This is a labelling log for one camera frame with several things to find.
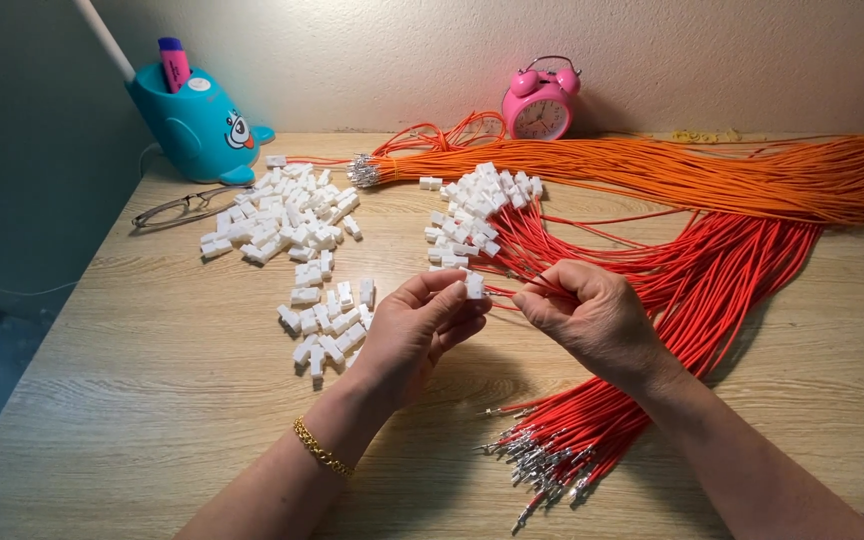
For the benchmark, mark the person's right hand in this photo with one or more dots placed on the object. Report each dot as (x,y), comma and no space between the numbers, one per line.
(604,322)

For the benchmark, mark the person's left hand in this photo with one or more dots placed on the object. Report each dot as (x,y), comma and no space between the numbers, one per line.
(402,337)

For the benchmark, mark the white plastic connector housing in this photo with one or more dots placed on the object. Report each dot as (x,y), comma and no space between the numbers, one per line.
(475,286)

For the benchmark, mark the stray white connector piece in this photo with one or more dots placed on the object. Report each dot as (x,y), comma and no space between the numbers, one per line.
(430,182)
(276,160)

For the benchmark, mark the heap of loose white connectors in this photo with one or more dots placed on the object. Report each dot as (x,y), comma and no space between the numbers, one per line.
(289,217)

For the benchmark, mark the yellow rubber bands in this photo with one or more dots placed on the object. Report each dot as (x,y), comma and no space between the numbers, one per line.
(702,136)

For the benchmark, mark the pink twin-bell alarm clock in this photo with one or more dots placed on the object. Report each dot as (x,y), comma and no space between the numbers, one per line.
(541,112)

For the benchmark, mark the thin-framed eyeglasses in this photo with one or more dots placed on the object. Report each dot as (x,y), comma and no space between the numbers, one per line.
(177,210)

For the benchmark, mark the blue whale desk lamp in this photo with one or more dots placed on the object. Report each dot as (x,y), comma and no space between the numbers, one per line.
(192,124)

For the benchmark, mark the pink highlighter pen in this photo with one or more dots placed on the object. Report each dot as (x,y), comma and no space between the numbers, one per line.
(174,66)

